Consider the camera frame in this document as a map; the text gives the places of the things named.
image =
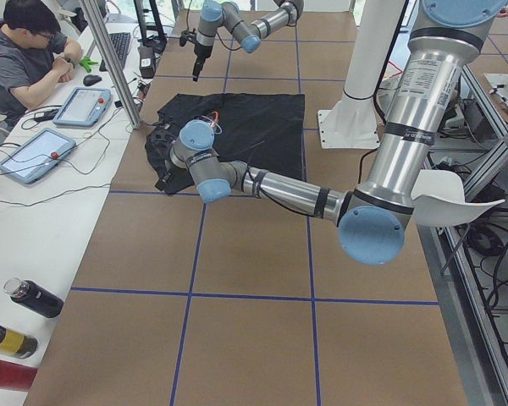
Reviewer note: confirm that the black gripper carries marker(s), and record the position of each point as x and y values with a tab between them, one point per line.
201	50
168	157

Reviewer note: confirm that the black graphic t-shirt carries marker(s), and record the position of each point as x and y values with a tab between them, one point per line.
262	130

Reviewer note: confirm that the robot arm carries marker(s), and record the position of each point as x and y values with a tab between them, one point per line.
372	218
249	35

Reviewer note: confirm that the upper blue teach pendant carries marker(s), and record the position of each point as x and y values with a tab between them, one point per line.
83	108

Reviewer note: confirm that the blue teach pendant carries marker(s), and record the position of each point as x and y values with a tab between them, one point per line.
83	108
37	156

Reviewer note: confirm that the black keyboard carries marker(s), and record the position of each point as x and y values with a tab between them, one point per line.
121	45

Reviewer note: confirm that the black computer mouse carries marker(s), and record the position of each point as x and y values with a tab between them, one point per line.
91	79

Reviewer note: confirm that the green plastic toy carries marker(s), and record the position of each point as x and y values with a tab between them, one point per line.
87	63

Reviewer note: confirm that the lower blue teach pendant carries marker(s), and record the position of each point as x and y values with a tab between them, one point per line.
37	156

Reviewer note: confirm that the seated man grey hoodie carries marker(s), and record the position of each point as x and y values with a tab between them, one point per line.
35	56

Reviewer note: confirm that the black water bottle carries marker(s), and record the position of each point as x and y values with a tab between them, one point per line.
33	297

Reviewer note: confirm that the yellow green spray can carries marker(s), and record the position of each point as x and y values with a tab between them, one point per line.
16	344

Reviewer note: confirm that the white curved plastic shield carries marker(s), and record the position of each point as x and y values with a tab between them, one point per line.
439	200

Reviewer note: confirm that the red bottle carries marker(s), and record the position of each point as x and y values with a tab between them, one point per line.
16	377

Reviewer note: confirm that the aluminium frame post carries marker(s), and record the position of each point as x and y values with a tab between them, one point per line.
105	46

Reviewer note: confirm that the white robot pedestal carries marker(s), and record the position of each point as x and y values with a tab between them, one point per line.
352	122

